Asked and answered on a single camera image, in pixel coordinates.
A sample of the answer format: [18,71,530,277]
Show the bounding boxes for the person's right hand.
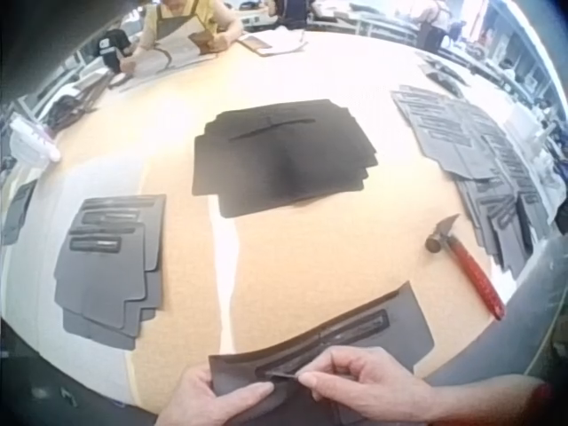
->
[297,345,438,423]

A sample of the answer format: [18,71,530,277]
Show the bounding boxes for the person's left hand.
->
[158,365,276,426]

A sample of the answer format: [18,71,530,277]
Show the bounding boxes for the dark leather piece with zipper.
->
[208,282,436,426]

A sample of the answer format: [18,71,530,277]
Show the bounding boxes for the stack of grey leather pieces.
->
[53,193,168,351]

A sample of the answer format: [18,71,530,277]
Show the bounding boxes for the stack of black leather pieces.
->
[191,99,380,220]

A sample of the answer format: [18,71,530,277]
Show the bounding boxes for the grey leather piece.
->
[0,178,39,246]

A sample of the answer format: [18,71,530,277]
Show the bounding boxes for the heap of grey zippered pieces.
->
[390,83,556,280]

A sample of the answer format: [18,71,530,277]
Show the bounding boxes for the white plastic bag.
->
[7,112,62,163]

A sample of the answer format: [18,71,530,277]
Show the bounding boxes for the pile of dark leather pieces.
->
[415,51,472,95]

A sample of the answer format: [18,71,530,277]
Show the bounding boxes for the brown leather piece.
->
[236,35,277,57]

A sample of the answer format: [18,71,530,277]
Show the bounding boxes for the background shelving racks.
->
[310,0,561,107]

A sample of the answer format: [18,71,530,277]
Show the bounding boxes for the white paper sheet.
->
[260,29,310,55]

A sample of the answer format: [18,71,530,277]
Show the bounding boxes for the red handled hammer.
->
[425,213,507,321]

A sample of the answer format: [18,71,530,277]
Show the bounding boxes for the pile of brown leather straps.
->
[43,69,117,132]

